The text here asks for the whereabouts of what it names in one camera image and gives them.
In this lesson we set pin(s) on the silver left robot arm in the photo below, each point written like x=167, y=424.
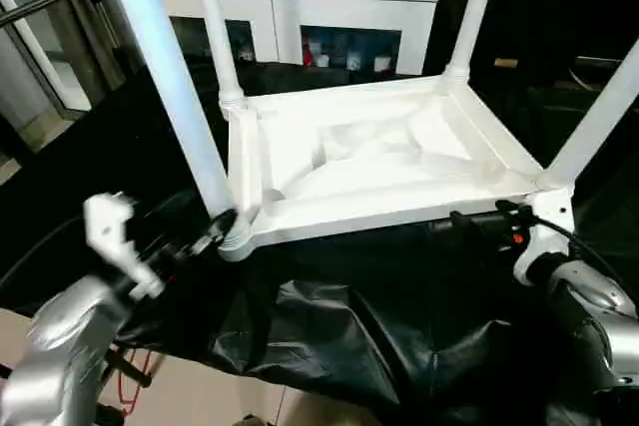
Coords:
x=55, y=346

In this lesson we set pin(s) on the black plastic mat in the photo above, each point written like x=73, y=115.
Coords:
x=399, y=326

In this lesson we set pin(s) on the grey metal stand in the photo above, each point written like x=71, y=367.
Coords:
x=50, y=7

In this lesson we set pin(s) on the white plastic table top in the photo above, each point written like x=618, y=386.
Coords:
x=369, y=147

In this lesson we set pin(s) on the black bench with silver rail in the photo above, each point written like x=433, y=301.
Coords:
x=609, y=72

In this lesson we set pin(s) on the small yellow label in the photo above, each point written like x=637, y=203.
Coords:
x=506, y=64

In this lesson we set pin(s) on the white plastic table leg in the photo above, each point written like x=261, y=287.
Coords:
x=471, y=17
x=170, y=77
x=218, y=27
x=599, y=117

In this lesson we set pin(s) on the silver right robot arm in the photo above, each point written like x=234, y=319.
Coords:
x=599, y=316

